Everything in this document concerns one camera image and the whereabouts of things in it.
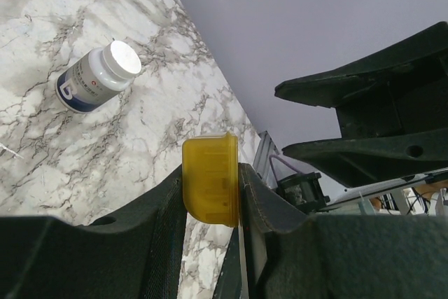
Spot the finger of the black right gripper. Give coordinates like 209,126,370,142
282,128,447,188
275,22,447,138

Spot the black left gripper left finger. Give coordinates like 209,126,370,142
1,169,186,298

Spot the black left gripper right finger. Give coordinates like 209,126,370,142
213,164,447,298

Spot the yellow clear pill organizer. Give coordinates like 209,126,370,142
182,132,240,228

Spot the white pill bottle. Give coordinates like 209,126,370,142
55,41,142,113

